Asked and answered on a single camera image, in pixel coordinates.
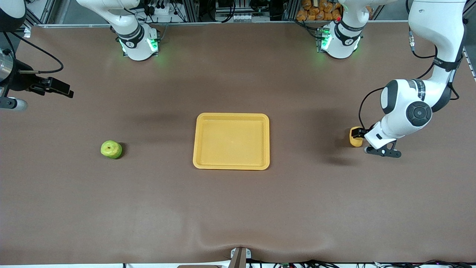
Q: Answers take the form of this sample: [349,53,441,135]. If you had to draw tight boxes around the yellow potato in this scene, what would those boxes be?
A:
[349,127,364,147]

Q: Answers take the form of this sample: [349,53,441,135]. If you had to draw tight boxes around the green apple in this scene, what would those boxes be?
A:
[100,140,123,160]

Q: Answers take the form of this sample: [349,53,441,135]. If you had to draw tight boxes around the yellow plastic tray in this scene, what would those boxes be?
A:
[193,113,270,170]

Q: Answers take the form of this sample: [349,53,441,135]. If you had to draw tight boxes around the white power strip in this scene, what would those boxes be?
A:
[143,0,175,17]

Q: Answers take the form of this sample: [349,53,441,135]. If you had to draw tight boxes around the bag of orange items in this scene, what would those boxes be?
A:
[296,0,342,22]

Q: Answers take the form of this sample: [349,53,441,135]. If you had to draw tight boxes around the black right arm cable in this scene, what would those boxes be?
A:
[3,32,64,74]

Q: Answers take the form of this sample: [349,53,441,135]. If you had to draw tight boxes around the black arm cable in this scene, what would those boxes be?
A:
[358,30,461,131]
[3,32,64,74]

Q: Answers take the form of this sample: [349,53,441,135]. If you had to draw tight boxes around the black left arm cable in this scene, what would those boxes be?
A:
[358,30,461,131]

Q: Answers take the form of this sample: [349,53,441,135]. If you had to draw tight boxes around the aluminium frame struts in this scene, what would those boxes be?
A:
[22,0,56,38]

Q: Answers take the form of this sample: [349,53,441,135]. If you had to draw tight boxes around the aluminium frame post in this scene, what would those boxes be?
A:
[461,0,476,80]

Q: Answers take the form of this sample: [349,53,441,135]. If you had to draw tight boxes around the aluminium table edge rail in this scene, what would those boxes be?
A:
[32,20,409,29]

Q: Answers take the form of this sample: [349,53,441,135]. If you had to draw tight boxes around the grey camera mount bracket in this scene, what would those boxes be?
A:
[230,247,252,268]

